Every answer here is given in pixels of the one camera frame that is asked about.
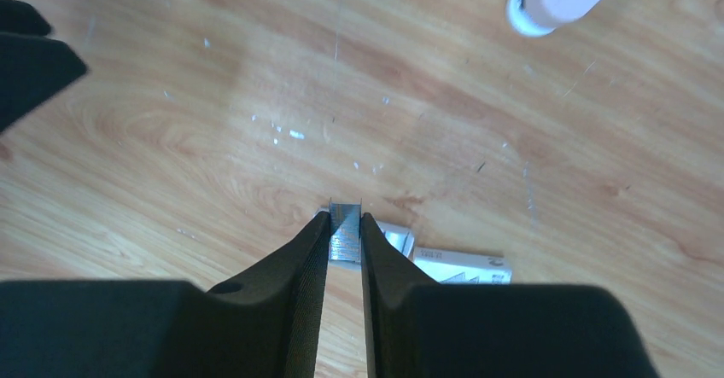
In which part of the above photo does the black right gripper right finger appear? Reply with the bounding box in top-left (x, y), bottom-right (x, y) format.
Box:
top-left (360, 213), bottom-right (657, 377)

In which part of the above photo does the silver staple strip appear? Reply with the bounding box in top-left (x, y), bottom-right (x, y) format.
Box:
top-left (329, 201), bottom-right (361, 267)

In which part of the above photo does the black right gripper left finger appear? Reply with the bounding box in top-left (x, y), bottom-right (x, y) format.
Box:
top-left (1, 212), bottom-right (330, 377)

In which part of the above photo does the grey staple strips tray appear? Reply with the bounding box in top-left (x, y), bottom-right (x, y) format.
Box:
top-left (330, 222), bottom-right (415, 270)

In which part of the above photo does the white staple box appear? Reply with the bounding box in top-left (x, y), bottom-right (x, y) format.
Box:
top-left (412, 247), bottom-right (513, 284)

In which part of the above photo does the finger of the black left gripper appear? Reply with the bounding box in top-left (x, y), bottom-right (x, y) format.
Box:
top-left (1, 33), bottom-right (88, 131)
top-left (0, 0), bottom-right (52, 37)

